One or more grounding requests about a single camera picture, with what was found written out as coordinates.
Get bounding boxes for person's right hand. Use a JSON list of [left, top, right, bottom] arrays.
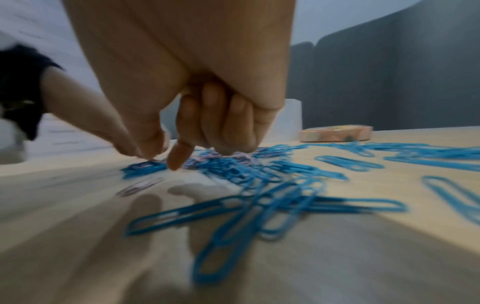
[[61, 0, 300, 171]]

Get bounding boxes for person's left hand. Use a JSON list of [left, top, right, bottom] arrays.
[[39, 65, 146, 158]]

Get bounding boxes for clear divided plastic container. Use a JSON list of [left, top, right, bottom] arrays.
[[265, 98, 303, 143]]

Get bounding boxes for pile of blue pink paperclips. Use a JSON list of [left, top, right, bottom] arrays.
[[116, 141, 480, 284]]

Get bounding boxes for pink floral container lid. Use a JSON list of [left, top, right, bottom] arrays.
[[298, 124, 374, 143]]

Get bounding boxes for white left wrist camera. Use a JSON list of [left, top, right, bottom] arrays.
[[0, 118, 30, 164]]

